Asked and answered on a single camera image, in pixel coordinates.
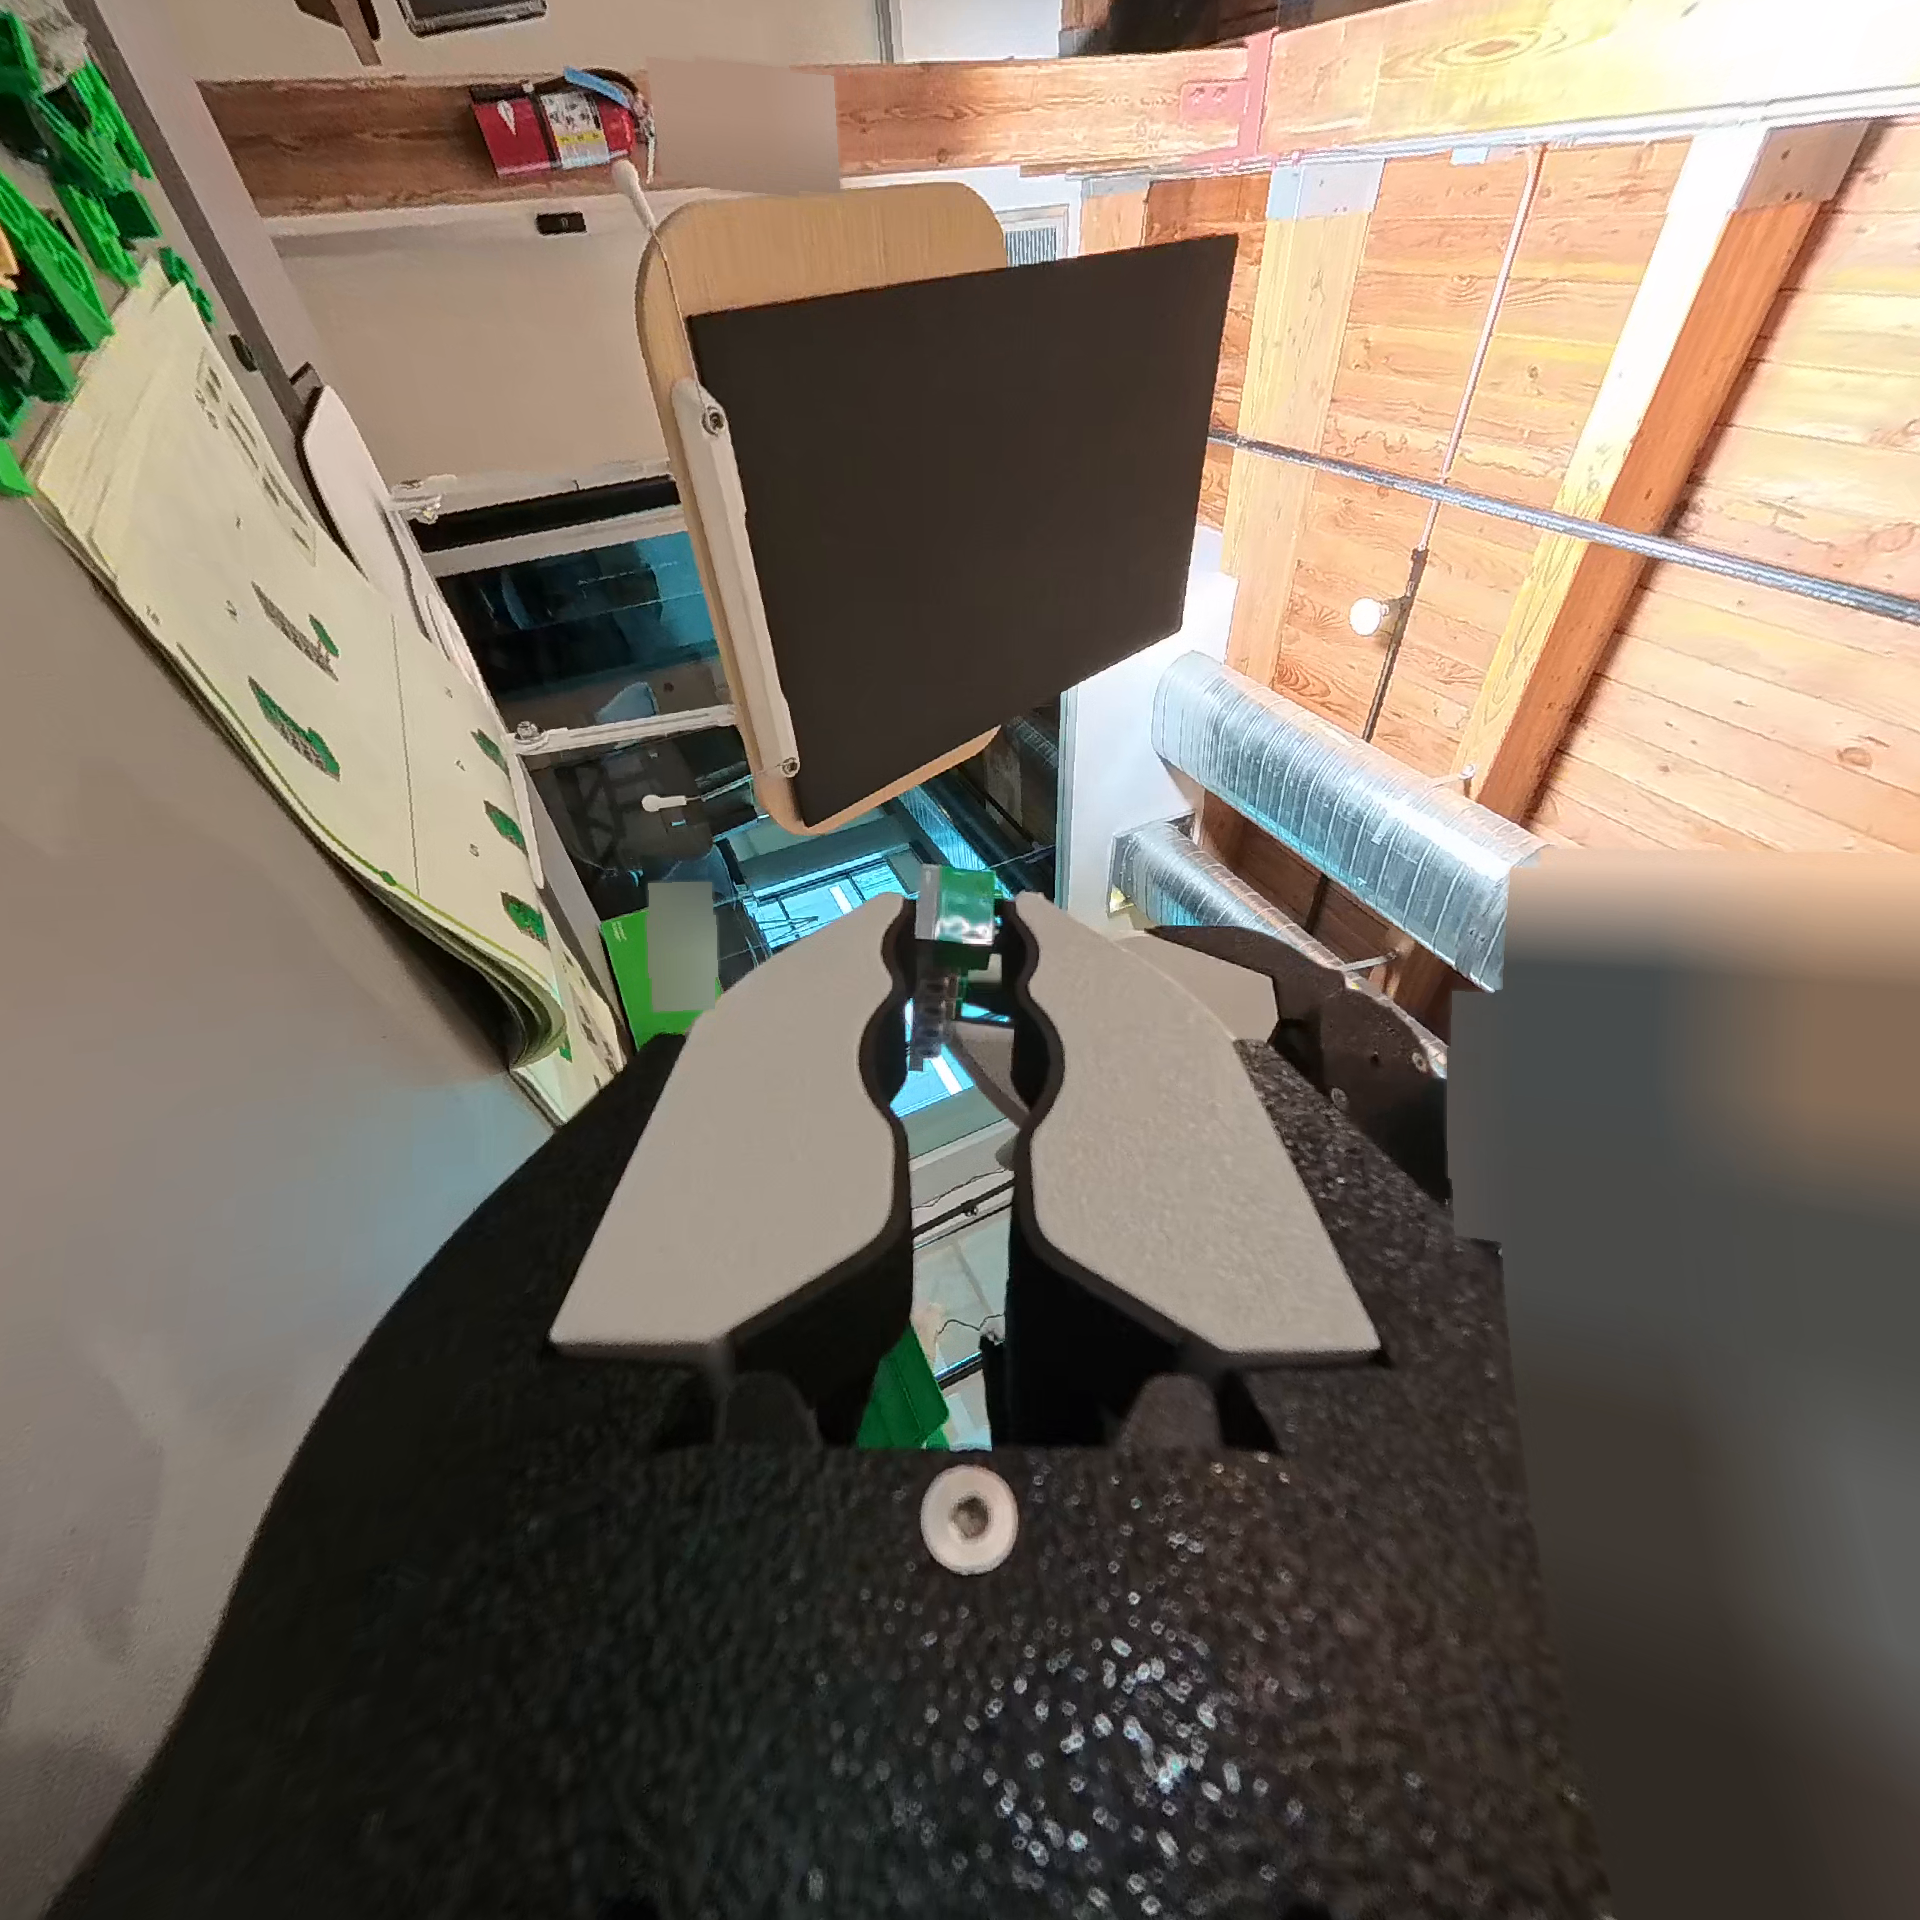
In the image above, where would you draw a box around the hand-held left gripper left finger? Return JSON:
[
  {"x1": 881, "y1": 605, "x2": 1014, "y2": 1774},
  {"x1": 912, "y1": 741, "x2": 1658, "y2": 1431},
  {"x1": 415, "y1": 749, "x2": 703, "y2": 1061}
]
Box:
[{"x1": 546, "y1": 896, "x2": 920, "y2": 1449}]

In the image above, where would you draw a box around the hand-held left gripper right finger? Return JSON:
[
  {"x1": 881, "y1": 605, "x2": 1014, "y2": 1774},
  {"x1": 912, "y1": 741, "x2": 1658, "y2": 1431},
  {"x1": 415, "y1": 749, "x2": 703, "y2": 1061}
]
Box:
[{"x1": 1008, "y1": 896, "x2": 1380, "y2": 1449}]

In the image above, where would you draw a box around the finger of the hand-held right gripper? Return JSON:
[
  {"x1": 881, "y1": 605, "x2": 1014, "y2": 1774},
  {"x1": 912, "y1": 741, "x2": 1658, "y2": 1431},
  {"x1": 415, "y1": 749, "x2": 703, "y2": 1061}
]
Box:
[
  {"x1": 1115, "y1": 926, "x2": 1280, "y2": 1044},
  {"x1": 933, "y1": 1024, "x2": 1041, "y2": 1134}
]

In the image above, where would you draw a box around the grey lego wedge plate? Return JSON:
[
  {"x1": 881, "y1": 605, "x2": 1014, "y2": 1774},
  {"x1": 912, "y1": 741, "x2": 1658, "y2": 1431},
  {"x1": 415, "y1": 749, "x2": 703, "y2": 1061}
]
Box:
[{"x1": 903, "y1": 943, "x2": 966, "y2": 1070}]

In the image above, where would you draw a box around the grey desk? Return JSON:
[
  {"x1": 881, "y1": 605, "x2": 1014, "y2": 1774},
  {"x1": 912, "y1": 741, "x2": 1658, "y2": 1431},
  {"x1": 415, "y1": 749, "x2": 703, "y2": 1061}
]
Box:
[{"x1": 0, "y1": 0, "x2": 639, "y2": 1823}]

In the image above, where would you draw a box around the green cardboard lego box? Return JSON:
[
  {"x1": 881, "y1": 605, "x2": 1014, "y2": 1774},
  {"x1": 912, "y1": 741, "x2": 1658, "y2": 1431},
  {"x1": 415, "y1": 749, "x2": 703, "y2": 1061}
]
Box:
[{"x1": 599, "y1": 883, "x2": 729, "y2": 1055}]

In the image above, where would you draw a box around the lego instruction booklet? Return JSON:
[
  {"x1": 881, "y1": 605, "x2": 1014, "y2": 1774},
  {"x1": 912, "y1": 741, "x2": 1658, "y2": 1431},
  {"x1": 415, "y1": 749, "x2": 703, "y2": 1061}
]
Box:
[{"x1": 31, "y1": 272, "x2": 632, "y2": 1120}]

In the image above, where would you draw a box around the red fire extinguisher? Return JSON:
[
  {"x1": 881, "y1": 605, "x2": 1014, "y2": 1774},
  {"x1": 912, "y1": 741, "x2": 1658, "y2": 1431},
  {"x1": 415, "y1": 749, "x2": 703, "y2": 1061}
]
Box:
[{"x1": 469, "y1": 66, "x2": 658, "y2": 180}]

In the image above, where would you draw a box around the pile of lego pieces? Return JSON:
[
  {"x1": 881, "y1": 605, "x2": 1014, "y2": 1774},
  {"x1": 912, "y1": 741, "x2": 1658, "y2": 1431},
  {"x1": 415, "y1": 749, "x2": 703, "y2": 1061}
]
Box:
[{"x1": 0, "y1": 0, "x2": 220, "y2": 506}]

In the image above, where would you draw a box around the silver air duct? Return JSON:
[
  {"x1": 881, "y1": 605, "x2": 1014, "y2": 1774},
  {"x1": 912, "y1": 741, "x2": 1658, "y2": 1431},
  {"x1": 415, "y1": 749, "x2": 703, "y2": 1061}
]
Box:
[{"x1": 1110, "y1": 650, "x2": 1559, "y2": 994}]

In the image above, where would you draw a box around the black board wooden frame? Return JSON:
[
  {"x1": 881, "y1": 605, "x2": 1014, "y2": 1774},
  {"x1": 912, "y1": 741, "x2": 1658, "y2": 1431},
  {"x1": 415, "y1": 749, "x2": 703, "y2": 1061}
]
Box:
[{"x1": 632, "y1": 180, "x2": 1242, "y2": 840}]

